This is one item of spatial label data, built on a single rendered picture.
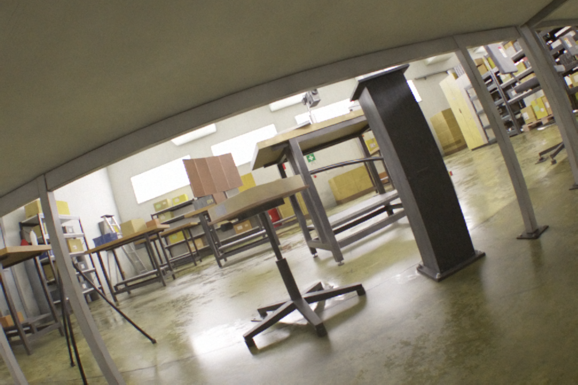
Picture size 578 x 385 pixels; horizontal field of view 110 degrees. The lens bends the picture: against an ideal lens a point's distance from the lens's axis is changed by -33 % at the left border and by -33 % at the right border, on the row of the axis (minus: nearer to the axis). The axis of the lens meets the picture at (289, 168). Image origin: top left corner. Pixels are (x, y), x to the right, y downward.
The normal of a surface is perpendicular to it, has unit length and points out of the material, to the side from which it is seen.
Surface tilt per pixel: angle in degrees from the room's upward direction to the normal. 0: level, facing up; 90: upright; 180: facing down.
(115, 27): 180
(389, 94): 90
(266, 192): 90
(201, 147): 90
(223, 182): 90
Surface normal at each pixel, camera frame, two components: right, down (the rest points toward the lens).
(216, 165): 0.64, -0.35
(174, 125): 0.10, -0.17
